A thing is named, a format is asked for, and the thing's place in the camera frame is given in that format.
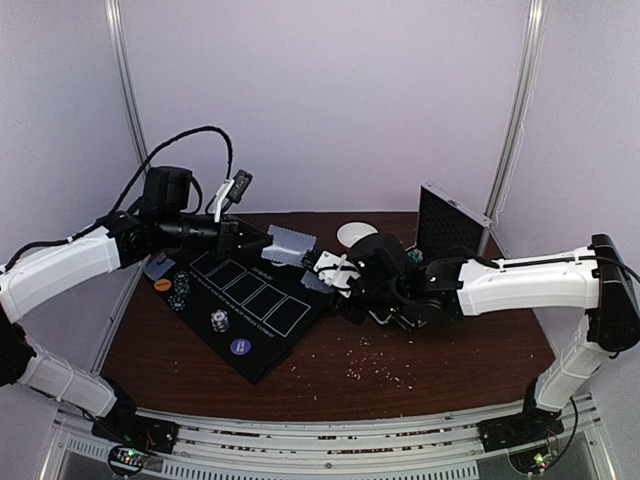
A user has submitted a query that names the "dealt card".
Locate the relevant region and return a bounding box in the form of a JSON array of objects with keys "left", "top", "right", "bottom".
[
  {"left": 261, "top": 225, "right": 316, "bottom": 267},
  {"left": 144, "top": 254, "right": 175, "bottom": 282}
]

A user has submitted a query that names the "grey playing card deck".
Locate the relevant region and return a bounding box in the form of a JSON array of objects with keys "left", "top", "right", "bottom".
[{"left": 301, "top": 271, "right": 334, "bottom": 294}]

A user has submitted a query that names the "poker chip stack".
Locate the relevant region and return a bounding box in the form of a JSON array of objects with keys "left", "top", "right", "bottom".
[
  {"left": 210, "top": 309, "right": 230, "bottom": 333},
  {"left": 173, "top": 270, "right": 190, "bottom": 297}
]

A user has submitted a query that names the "orange big blind button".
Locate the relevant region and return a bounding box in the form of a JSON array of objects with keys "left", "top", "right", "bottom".
[{"left": 154, "top": 278, "right": 172, "bottom": 292}]

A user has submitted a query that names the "poker chip row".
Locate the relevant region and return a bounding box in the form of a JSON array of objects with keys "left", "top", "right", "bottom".
[{"left": 407, "top": 249, "right": 424, "bottom": 264}]

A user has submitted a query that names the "purple small blind button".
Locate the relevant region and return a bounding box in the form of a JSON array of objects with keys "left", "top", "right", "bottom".
[{"left": 230, "top": 338, "right": 253, "bottom": 357}]

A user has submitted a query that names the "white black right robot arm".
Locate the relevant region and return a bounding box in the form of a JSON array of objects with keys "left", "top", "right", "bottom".
[{"left": 324, "top": 234, "right": 639, "bottom": 442}]

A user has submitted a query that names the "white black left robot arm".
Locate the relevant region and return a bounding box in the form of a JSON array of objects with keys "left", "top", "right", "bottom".
[{"left": 1, "top": 166, "right": 272, "bottom": 444}]

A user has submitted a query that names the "black poker table mat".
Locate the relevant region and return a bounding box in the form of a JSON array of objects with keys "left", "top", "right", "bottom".
[{"left": 151, "top": 249, "right": 332, "bottom": 385}]

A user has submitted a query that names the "white orange bowl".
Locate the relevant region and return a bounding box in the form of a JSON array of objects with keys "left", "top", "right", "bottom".
[{"left": 336, "top": 222, "right": 378, "bottom": 249}]

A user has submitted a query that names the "aluminium poker chip case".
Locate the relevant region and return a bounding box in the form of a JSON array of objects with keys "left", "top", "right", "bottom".
[{"left": 407, "top": 182, "right": 492, "bottom": 266}]

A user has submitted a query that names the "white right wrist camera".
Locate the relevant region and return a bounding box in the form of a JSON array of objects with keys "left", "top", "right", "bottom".
[{"left": 302, "top": 249, "right": 360, "bottom": 290}]

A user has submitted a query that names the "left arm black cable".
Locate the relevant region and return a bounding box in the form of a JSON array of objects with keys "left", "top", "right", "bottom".
[{"left": 4, "top": 124, "right": 236, "bottom": 271}]

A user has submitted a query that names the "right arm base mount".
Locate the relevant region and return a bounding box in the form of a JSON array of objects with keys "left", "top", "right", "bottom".
[{"left": 478, "top": 413, "right": 565, "bottom": 452}]

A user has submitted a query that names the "aluminium front rail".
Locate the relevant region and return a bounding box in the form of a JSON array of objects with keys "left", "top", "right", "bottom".
[{"left": 52, "top": 394, "right": 601, "bottom": 480}]

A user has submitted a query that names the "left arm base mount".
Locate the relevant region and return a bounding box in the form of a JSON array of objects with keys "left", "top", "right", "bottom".
[{"left": 91, "top": 416, "right": 179, "bottom": 454}]

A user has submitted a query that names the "left aluminium frame post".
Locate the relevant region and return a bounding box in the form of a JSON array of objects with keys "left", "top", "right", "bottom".
[{"left": 104, "top": 0, "right": 148, "bottom": 164}]

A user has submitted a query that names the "aluminium frame post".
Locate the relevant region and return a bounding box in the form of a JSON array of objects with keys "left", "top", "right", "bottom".
[
  {"left": 104, "top": 0, "right": 148, "bottom": 164},
  {"left": 485, "top": 0, "right": 547, "bottom": 225}
]

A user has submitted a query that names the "right aluminium frame post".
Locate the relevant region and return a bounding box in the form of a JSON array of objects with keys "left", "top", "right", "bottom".
[{"left": 485, "top": 0, "right": 547, "bottom": 225}]

